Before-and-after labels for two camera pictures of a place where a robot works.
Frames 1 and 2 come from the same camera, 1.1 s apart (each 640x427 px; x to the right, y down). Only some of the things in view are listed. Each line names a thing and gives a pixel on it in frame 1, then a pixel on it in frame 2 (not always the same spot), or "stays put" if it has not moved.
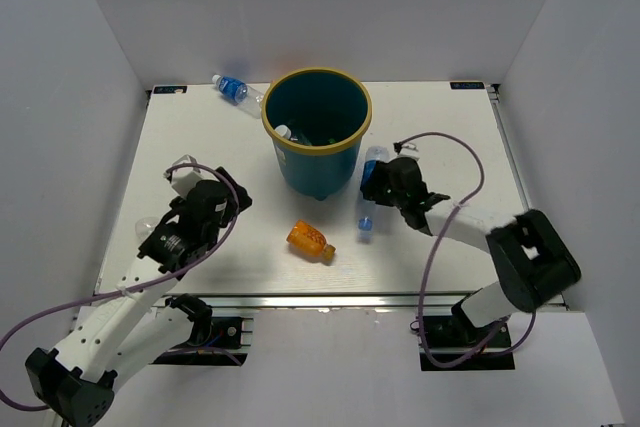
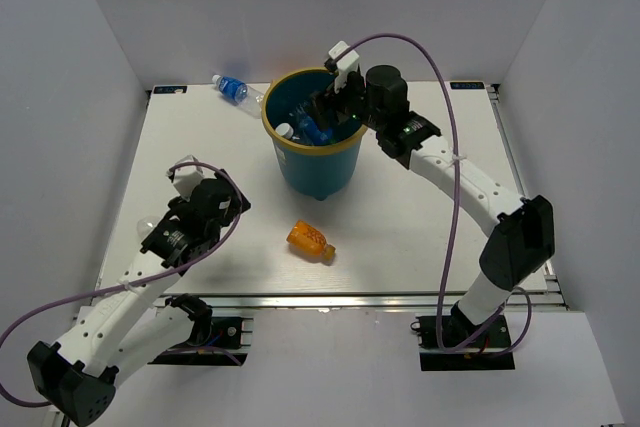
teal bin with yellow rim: (317, 118) stays put
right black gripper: (373, 187) -> (321, 103)
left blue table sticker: (169, 89) stays put
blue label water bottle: (246, 97) stays put
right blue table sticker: (467, 85) stays put
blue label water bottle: (368, 209) -> (313, 133)
